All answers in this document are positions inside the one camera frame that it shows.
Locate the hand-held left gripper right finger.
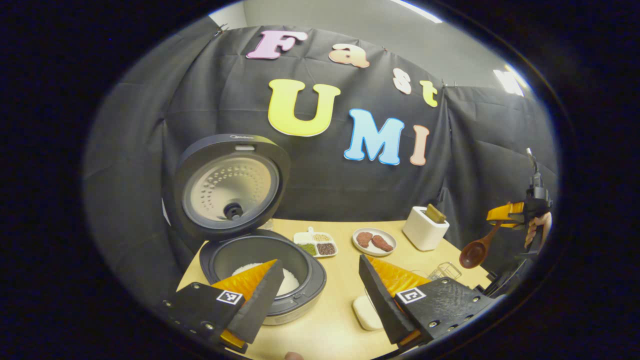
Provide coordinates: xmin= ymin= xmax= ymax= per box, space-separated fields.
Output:
xmin=358 ymin=254 xmax=498 ymax=349

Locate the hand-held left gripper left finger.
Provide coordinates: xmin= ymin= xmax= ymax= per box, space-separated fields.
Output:
xmin=159 ymin=258 xmax=286 ymax=353

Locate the clear box of white rice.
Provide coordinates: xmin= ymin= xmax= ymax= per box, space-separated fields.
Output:
xmin=351 ymin=295 xmax=385 ymax=332

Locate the white rice heap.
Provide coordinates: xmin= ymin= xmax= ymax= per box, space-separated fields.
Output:
xmin=231 ymin=262 xmax=301 ymax=297

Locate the brown wooden spoon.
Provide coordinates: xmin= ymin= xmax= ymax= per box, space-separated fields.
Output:
xmin=459 ymin=220 xmax=506 ymax=270

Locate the wire chopstick holder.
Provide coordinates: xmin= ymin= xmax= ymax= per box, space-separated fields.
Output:
xmin=427 ymin=261 xmax=463 ymax=282

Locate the grey rice cooker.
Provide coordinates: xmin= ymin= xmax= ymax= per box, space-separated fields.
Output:
xmin=162 ymin=133 xmax=328 ymax=326

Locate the white round plate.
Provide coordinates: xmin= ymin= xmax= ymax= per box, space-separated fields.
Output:
xmin=351 ymin=227 xmax=398 ymax=257

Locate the brown toast slice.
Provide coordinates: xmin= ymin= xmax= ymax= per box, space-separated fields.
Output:
xmin=425 ymin=203 xmax=447 ymax=224

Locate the black bulky object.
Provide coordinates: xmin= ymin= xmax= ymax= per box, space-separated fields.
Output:
xmin=480 ymin=257 xmax=533 ymax=299

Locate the white toaster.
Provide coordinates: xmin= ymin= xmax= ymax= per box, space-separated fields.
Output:
xmin=402 ymin=205 xmax=450 ymax=252

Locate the white divided grain dish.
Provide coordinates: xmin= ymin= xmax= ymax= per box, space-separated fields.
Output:
xmin=293 ymin=226 xmax=339 ymax=259

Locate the black backdrop cloth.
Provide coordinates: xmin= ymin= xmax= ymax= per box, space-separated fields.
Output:
xmin=82 ymin=17 xmax=558 ymax=301

